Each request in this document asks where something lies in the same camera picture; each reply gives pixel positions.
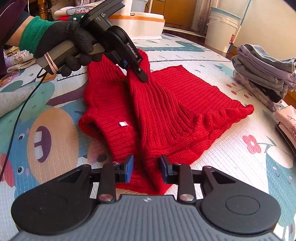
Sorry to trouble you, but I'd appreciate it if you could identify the grey folded clothes stack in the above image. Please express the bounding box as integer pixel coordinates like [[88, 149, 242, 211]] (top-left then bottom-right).
[[231, 44, 295, 113]]

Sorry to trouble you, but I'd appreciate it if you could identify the cartoon animal play mat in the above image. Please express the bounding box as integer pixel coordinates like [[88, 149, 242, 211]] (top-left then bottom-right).
[[1, 35, 295, 240]]

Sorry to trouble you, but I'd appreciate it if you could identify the pastel clothes pile on floor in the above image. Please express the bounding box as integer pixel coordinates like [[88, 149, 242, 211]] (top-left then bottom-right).
[[1, 46, 36, 87]]

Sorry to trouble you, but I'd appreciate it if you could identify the red knit sweater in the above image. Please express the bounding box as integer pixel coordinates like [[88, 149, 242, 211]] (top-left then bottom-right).
[[79, 52, 254, 195]]

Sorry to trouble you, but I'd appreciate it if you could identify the pink folded bunny sweatshirt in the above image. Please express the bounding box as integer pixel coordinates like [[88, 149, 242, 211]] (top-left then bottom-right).
[[275, 105, 295, 148]]

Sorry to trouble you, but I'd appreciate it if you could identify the white orange storage box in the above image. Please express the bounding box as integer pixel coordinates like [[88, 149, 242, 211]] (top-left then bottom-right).
[[109, 11, 165, 40]]

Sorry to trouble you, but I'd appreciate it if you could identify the white plastic bucket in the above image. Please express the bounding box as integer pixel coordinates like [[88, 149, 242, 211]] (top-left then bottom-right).
[[205, 6, 241, 54]]

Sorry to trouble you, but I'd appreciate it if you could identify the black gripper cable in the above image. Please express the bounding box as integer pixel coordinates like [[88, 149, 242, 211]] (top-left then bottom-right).
[[0, 68, 48, 183]]

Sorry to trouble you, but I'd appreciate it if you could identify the left forearm maroon sleeve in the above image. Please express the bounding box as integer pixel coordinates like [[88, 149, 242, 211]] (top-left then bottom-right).
[[0, 0, 58, 77]]

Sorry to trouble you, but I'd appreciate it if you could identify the black gloved left hand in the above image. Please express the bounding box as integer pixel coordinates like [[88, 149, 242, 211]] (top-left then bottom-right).
[[34, 21, 104, 77]]

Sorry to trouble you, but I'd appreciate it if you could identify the colourful folded clothes stack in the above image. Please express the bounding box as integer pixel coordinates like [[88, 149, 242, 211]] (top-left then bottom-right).
[[50, 1, 103, 22]]

